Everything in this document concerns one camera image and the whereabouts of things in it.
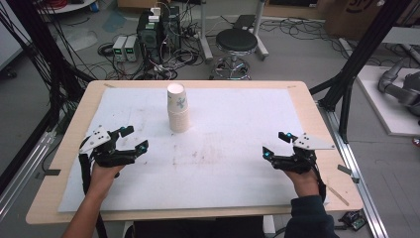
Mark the cardboard box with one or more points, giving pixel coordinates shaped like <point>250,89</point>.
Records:
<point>356,16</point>

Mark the white table mat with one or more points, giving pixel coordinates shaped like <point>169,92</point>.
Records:
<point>224,139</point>

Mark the white round table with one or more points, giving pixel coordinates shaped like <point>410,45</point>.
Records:
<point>69,6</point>

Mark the stack of white paper cups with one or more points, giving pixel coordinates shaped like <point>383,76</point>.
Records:
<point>179,112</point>

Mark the grey metal stand leg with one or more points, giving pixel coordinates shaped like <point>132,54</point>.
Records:
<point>205,36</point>
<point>259,33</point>

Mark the black round stool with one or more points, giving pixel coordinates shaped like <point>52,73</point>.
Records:
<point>236,41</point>

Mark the green circuit board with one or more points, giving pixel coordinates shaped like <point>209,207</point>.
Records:
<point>355,220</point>

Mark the black frame post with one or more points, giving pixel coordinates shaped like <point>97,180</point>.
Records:
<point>360,56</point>
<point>43,53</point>

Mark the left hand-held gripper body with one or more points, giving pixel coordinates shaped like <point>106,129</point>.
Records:
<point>99,140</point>

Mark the person's left hand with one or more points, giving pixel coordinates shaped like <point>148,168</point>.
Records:
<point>102,180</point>

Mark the grey bench power supply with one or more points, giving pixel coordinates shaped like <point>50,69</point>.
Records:
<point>119,49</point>
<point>131,49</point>

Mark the thin wooden stick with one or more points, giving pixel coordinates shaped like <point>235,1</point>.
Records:
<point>337,195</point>

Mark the aluminium rail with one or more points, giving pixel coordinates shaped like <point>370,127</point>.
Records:
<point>23,178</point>
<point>360,185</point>

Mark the wooden table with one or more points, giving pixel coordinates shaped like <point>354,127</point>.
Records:
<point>49,198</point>

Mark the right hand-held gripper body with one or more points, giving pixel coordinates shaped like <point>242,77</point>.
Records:
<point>302,160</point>

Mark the black computer tower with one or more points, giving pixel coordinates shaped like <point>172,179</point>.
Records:
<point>158,36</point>

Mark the person's right hand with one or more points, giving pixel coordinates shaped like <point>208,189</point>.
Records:
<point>305,183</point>

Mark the white platform board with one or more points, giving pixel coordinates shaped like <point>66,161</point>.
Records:
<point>383,109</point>

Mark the grey tape strip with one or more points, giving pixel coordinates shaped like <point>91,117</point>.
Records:
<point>52,172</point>
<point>346,172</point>

